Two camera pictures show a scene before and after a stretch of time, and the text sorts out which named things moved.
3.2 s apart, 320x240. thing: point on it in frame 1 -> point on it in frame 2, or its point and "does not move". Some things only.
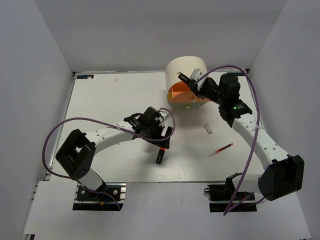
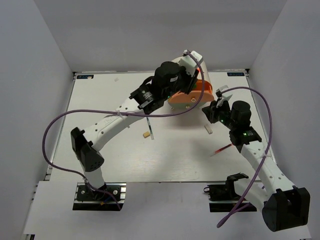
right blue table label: x=234 y=74 does not move
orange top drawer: x=182 y=92 does not move
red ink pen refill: x=221 y=149 does not move
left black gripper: x=163 y=143 -> x=187 y=89
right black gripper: x=198 y=93 -> x=211 y=111
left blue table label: x=86 y=76 does not move
